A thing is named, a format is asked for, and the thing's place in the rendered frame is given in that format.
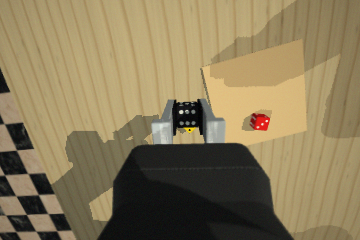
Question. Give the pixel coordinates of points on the yellow die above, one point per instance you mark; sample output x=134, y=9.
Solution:
x=189, y=130

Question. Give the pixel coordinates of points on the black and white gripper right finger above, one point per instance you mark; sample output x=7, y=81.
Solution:
x=213, y=129

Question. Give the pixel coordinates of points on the red die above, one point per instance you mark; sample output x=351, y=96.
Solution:
x=259, y=121

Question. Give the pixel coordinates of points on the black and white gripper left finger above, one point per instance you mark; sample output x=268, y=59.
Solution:
x=163, y=129

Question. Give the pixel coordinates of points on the tan flat mat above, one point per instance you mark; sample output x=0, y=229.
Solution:
x=270, y=81

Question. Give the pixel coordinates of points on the black die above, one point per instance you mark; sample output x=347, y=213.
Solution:
x=187, y=114

